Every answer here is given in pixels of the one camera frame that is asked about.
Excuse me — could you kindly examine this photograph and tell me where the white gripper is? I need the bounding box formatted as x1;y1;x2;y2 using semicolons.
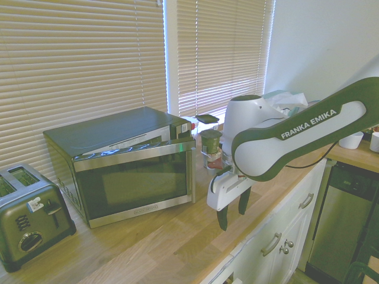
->
206;165;253;232

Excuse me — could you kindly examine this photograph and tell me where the stainless steel microwave door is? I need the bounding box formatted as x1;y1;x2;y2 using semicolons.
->
72;138;197;229

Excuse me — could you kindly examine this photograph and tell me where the black stainless steel microwave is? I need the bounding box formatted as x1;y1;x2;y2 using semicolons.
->
43;106;197;229

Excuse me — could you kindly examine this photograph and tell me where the red labelled jar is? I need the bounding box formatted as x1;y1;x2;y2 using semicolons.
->
203;149;223;172

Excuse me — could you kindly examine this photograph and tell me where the white cabinet door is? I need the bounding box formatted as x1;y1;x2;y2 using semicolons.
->
233;206;314;284

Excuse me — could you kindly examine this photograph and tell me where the white cabinet drawer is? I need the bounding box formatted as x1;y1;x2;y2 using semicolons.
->
236;159;327;246

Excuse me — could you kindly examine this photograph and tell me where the green lidded jar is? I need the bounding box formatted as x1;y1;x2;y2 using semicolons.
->
199;130;223;155

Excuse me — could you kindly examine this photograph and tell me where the small black tray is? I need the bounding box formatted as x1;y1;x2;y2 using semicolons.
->
195;114;220;124

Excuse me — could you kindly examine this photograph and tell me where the stainless steel dishwasher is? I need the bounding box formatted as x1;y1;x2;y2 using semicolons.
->
304;161;379;283

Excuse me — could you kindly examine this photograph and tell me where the white crumpled paper bag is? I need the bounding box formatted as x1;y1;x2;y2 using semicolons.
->
261;90;309;117

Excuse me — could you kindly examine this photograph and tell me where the narrow beige window blind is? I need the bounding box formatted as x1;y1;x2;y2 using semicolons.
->
175;0;275;118

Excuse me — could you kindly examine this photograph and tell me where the stainless steel two-slot toaster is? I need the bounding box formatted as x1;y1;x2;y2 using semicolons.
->
0;163;77;273

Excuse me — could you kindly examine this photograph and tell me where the wide beige window blind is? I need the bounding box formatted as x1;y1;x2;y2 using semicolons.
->
0;0;167;190

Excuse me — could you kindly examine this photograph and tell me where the silver drawer pull handle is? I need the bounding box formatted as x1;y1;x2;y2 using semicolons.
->
298;193;315;209
261;232;282;257

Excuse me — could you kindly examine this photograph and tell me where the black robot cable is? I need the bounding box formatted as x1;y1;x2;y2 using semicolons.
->
284;138;340;170

